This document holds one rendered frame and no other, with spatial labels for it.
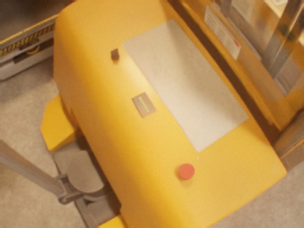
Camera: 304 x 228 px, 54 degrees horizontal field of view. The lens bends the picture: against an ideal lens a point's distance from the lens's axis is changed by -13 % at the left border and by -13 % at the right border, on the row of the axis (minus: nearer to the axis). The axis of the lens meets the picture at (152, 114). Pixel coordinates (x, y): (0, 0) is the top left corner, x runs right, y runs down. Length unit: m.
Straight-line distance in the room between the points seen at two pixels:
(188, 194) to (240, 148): 0.18
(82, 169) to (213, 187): 0.63
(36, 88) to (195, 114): 1.32
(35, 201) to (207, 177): 1.18
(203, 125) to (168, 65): 0.19
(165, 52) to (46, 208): 1.14
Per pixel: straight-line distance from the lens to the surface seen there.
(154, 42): 0.95
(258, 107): 0.97
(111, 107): 0.89
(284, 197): 1.83
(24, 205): 1.84
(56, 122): 1.49
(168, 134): 0.84
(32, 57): 1.98
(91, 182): 1.29
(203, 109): 0.86
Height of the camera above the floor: 1.68
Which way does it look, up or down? 68 degrees down
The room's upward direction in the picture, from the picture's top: 2 degrees counter-clockwise
